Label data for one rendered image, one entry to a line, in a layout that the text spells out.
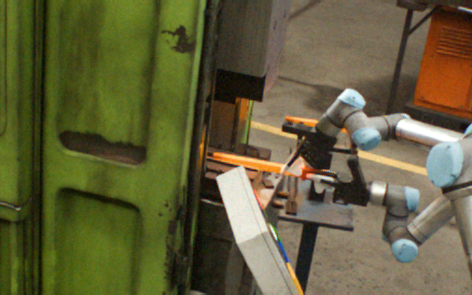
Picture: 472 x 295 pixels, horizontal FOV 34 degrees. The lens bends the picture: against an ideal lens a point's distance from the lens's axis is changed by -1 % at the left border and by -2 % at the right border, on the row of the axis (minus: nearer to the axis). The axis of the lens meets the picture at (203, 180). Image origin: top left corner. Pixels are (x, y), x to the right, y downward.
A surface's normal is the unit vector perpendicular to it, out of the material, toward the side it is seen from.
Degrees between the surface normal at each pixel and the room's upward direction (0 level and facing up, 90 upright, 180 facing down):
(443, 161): 84
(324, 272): 0
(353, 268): 0
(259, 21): 90
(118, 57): 89
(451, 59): 90
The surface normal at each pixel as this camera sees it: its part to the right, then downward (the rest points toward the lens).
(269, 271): 0.14, 0.47
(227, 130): -0.30, 0.41
